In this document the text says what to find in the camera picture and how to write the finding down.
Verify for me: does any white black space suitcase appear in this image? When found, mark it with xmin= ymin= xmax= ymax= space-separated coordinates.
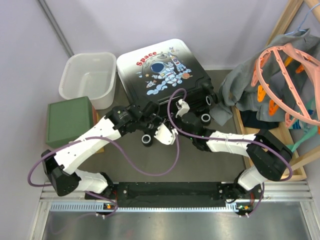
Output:
xmin=116 ymin=39 xmax=218 ymax=134

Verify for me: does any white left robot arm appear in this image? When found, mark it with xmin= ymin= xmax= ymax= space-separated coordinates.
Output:
xmin=43 ymin=99 xmax=162 ymax=197

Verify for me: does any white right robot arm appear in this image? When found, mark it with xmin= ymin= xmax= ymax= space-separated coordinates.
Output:
xmin=171 ymin=112 xmax=293 ymax=192

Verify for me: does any dark navy folded cloth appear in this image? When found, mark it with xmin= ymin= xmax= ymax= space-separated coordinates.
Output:
xmin=240 ymin=110 xmax=279 ymax=130

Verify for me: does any white plastic basket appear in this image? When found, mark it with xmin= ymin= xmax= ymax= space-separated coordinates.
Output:
xmin=58 ymin=52 xmax=117 ymax=110

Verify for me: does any green drawer box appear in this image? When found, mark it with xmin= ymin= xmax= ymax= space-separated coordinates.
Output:
xmin=45 ymin=96 xmax=101 ymax=149

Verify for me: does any grey shirt on hanger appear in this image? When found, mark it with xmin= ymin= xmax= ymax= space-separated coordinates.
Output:
xmin=209 ymin=29 xmax=320 ymax=126

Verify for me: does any pink round clip hanger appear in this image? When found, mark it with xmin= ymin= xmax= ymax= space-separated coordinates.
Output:
xmin=250 ymin=43 xmax=320 ymax=128

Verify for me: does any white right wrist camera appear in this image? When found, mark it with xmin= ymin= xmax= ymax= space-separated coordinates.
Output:
xmin=175 ymin=98 xmax=190 ymax=118

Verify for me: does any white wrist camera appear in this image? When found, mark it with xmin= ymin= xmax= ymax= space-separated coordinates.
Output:
xmin=153 ymin=123 xmax=178 ymax=146
xmin=175 ymin=98 xmax=190 ymax=118

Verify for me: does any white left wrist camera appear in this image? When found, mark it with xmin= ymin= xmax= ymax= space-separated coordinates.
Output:
xmin=153 ymin=123 xmax=178 ymax=146

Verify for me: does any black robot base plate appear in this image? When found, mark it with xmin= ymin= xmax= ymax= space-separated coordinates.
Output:
xmin=84 ymin=181 xmax=253 ymax=208

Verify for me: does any wooden clothes rack frame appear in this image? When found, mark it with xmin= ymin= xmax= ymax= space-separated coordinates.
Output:
xmin=231 ymin=0 xmax=320 ymax=181

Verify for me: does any aluminium rail frame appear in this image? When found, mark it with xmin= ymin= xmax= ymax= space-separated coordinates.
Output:
xmin=31 ymin=181 xmax=320 ymax=240

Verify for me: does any light blue wire hanger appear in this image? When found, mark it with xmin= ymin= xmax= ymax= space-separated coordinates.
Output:
xmin=285 ymin=11 xmax=310 ymax=36

